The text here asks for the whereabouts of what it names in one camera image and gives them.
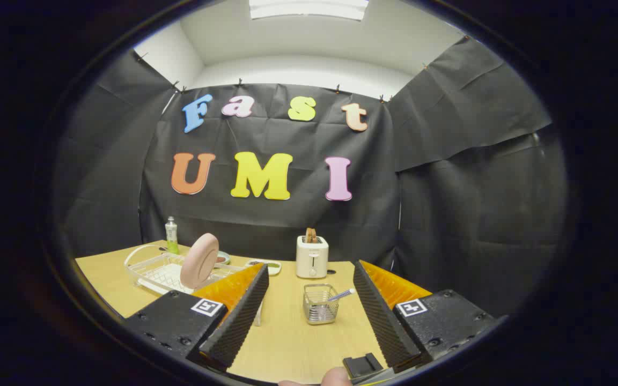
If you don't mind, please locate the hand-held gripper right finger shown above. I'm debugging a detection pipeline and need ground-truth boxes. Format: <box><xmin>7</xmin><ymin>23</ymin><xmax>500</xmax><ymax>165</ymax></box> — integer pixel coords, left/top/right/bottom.
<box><xmin>353</xmin><ymin>260</ymin><xmax>496</xmax><ymax>370</ymax></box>

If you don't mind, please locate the white drip tray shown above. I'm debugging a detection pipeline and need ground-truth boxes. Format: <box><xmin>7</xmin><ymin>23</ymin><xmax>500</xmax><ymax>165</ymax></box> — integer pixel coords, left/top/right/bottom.
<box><xmin>143</xmin><ymin>263</ymin><xmax>197</xmax><ymax>294</ymax></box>

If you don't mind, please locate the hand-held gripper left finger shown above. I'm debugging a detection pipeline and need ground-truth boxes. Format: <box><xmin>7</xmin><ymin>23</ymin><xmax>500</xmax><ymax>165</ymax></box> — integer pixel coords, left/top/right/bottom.
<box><xmin>125</xmin><ymin>263</ymin><xmax>270</xmax><ymax>372</ymax></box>

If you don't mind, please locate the ceiling light panel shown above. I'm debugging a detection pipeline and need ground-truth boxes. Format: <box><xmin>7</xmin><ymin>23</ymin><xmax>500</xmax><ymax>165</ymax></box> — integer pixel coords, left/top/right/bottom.
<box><xmin>249</xmin><ymin>0</ymin><xmax>369</xmax><ymax>21</ymax></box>

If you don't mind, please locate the pink plate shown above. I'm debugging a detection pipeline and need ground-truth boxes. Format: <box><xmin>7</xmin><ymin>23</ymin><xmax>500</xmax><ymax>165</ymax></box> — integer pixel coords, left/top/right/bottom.
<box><xmin>180</xmin><ymin>233</ymin><xmax>219</xmax><ymax>290</ymax></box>

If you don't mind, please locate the metal wire basket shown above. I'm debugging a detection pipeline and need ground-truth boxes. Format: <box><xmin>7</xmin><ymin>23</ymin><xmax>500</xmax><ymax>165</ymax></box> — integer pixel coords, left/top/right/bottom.
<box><xmin>303</xmin><ymin>284</ymin><xmax>340</xmax><ymax>325</ymax></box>

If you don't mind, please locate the green liquid bottle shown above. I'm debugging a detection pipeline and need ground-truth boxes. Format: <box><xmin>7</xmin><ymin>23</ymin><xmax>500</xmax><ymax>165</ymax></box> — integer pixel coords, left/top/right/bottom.
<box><xmin>165</xmin><ymin>216</ymin><xmax>179</xmax><ymax>255</ymax></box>

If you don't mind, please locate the black table clamp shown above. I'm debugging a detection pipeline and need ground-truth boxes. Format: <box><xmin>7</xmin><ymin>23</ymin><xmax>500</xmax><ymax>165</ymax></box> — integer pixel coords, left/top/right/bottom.
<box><xmin>343</xmin><ymin>353</ymin><xmax>384</xmax><ymax>379</ymax></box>

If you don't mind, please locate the cream toaster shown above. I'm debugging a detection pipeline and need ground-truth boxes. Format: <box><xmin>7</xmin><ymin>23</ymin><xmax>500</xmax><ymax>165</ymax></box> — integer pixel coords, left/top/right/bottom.
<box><xmin>296</xmin><ymin>235</ymin><xmax>329</xmax><ymax>279</ymax></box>

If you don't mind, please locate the black backdrop cloth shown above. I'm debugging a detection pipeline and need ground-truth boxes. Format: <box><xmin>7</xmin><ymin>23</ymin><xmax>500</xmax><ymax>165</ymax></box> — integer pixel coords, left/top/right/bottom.
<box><xmin>54</xmin><ymin>36</ymin><xmax>567</xmax><ymax>317</ymax></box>

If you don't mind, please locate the white wire dish rack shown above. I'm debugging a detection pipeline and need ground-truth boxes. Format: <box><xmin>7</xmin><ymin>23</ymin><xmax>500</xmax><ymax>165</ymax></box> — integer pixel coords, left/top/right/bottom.
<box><xmin>124</xmin><ymin>244</ymin><xmax>263</xmax><ymax>326</ymax></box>

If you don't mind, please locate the white divided tray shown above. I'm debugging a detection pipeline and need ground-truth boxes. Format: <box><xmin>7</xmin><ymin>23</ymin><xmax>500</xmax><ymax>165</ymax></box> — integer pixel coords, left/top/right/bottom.
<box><xmin>245</xmin><ymin>259</ymin><xmax>282</xmax><ymax>276</ymax></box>

